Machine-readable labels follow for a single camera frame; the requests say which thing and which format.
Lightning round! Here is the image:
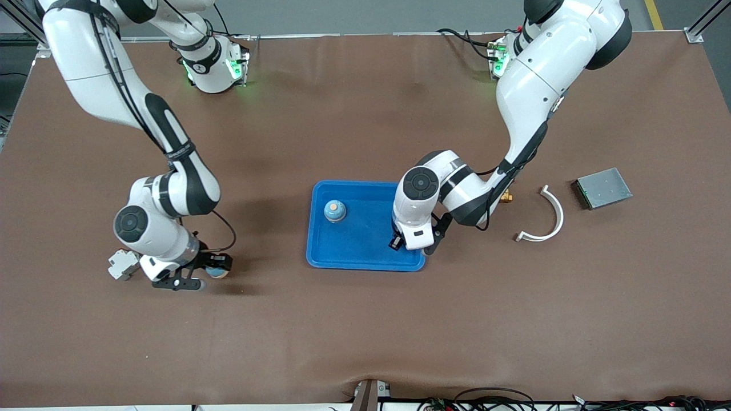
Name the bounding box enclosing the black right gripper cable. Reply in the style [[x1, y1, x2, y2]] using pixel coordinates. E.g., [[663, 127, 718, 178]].
[[197, 210, 237, 253]]

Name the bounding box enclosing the grey metal box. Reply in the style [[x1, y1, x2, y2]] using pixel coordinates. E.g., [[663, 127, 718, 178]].
[[573, 167, 633, 211]]

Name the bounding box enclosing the black looped cable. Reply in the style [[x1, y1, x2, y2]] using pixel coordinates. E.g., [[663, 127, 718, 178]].
[[454, 388, 536, 411]]

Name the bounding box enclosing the brown table mat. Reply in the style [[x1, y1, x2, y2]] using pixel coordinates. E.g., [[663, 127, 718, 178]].
[[0, 31, 731, 407]]

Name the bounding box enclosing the blue plastic tray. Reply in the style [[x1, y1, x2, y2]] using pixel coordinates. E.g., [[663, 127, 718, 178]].
[[306, 180, 427, 272]]

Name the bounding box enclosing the white curved plastic bracket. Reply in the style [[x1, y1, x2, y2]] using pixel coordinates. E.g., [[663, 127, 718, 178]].
[[515, 184, 565, 243]]

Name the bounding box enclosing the metal table clamp bracket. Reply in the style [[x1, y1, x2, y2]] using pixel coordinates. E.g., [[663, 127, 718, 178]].
[[350, 379, 392, 411]]

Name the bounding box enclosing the white circuit breaker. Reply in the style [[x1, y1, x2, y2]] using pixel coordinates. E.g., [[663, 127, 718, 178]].
[[107, 249, 141, 281]]

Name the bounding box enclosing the black arm base cable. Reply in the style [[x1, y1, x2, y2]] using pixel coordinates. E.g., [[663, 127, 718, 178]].
[[437, 27, 499, 62]]

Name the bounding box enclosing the black cable bundle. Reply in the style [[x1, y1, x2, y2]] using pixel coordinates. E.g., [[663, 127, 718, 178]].
[[537, 395, 731, 411]]

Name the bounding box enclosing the aluminium frame post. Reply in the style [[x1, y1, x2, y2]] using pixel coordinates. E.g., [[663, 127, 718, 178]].
[[684, 0, 731, 44], [0, 0, 55, 51]]

